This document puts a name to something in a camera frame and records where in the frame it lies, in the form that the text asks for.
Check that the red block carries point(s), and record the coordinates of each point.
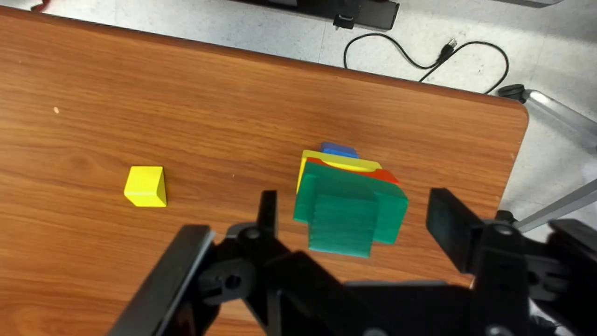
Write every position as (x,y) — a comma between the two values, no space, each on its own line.
(387,177)

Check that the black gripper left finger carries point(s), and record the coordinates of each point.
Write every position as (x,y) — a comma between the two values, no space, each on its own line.
(268,214)

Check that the flat green block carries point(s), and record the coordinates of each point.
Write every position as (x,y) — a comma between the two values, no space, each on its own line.
(337,182)

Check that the green cube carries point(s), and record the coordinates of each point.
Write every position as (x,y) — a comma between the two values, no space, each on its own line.
(345,225)

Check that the grey metal legs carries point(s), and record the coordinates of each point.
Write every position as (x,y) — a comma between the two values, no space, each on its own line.
(561,124)

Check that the black equipment bar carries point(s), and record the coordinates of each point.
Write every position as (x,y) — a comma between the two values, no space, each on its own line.
(337,12)

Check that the blue block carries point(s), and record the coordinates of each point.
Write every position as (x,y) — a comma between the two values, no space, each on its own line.
(339,150)

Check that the small yellow cube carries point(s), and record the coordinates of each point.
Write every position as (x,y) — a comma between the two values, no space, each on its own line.
(147,188)

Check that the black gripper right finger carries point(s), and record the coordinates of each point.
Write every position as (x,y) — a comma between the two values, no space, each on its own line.
(453,227)

